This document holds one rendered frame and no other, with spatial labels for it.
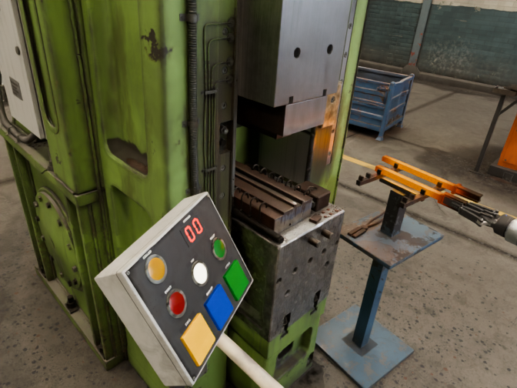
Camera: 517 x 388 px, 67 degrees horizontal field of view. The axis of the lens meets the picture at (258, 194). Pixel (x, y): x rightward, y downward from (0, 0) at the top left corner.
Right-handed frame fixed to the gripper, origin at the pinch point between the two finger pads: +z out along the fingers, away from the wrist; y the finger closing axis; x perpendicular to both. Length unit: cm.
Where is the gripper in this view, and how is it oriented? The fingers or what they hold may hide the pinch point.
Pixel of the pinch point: (453, 202)
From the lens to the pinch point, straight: 163.5
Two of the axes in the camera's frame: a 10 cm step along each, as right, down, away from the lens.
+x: 0.6, -8.7, -4.8
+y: 7.9, -2.5, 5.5
